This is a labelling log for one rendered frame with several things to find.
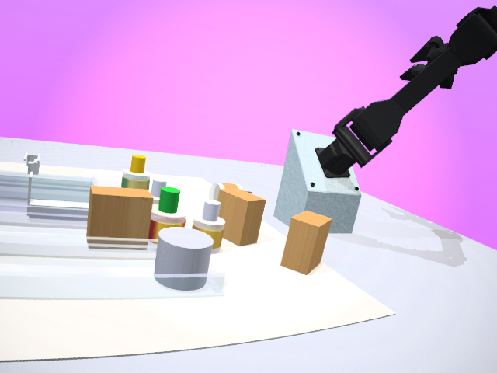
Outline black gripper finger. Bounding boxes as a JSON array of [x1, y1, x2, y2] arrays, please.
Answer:
[[409, 41, 429, 63], [399, 65, 415, 81]]

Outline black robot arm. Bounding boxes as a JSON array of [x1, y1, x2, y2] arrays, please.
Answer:
[[315, 5, 497, 178]]

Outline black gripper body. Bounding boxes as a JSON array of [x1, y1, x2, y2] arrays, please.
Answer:
[[412, 35, 448, 78]]

